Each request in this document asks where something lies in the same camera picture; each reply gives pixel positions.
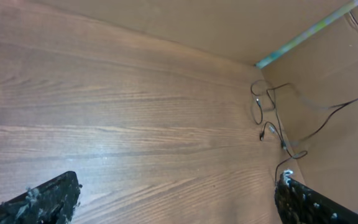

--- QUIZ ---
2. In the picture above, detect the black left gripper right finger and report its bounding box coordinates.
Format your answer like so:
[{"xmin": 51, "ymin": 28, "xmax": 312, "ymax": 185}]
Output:
[{"xmin": 274, "ymin": 170, "xmax": 358, "ymax": 224}]

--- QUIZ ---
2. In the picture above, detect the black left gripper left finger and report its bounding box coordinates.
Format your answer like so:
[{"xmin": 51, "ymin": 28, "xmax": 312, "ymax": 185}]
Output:
[{"xmin": 0, "ymin": 171, "xmax": 81, "ymax": 224}]

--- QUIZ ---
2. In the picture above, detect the black usb cable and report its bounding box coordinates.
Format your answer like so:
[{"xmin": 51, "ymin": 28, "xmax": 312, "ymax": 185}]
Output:
[
  {"xmin": 249, "ymin": 79, "xmax": 295, "ymax": 142},
  {"xmin": 265, "ymin": 82, "xmax": 358, "ymax": 184}
]

